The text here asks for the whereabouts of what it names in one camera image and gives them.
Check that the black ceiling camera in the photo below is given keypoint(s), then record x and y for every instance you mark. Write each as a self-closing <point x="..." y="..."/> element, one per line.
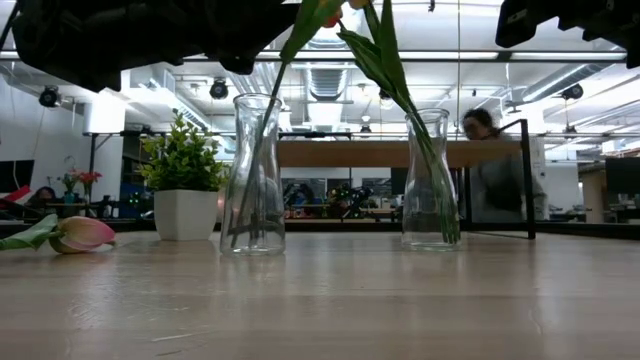
<point x="572" y="91"/>
<point x="218" y="89"/>
<point x="48" y="96"/>

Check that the black aluminium table frame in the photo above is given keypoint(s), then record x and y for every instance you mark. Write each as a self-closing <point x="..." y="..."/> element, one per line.
<point x="350" y="226"/>

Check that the red tulip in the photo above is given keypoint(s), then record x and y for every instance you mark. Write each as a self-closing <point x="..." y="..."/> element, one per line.
<point x="300" y="35"/>

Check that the person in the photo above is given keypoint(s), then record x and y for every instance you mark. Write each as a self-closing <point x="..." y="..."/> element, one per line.
<point x="42" y="197"/>
<point x="500" y="185"/>

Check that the green plant in white pot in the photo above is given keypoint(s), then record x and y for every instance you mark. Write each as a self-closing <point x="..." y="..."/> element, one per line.
<point x="185" y="215"/>

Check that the clear glass vase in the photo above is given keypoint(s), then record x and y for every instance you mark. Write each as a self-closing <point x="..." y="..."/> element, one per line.
<point x="252" y="200"/>
<point x="430" y="200"/>

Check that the background flower bouquet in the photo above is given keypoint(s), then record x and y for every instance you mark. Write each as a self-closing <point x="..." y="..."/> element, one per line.
<point x="85" y="177"/>

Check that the wooden shelf with black frame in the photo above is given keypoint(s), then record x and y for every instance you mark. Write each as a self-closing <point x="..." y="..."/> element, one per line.
<point x="360" y="154"/>

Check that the black monitor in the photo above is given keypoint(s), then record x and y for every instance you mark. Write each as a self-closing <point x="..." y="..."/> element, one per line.
<point x="622" y="175"/>
<point x="15" y="175"/>

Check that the black overhead frame beam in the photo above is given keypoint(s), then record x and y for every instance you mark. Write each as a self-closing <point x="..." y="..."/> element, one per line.
<point x="505" y="56"/>

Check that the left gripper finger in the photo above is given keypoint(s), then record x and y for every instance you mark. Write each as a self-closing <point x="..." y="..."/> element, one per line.
<point x="250" y="25"/>

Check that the pink tulip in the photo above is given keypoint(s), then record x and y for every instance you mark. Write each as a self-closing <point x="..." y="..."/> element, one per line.
<point x="82" y="234"/>

